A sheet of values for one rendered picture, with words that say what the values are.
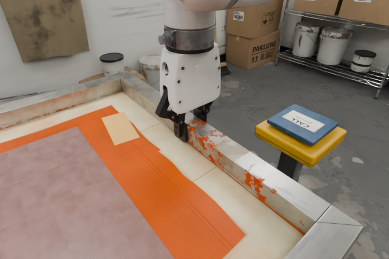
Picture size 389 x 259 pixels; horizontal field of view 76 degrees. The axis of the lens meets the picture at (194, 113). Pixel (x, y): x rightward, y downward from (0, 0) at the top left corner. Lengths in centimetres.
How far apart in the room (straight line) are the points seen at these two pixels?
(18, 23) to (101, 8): 64
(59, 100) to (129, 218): 34
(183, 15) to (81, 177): 29
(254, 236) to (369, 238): 139
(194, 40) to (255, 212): 25
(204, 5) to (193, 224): 26
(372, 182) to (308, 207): 170
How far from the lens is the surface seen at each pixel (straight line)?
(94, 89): 63
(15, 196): 46
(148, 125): 52
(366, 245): 168
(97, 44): 252
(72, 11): 237
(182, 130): 45
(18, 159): 52
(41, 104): 62
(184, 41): 36
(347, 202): 183
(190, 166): 42
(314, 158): 49
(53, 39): 236
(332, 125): 55
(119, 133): 51
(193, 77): 38
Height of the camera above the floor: 125
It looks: 32 degrees down
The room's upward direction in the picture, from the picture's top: straight up
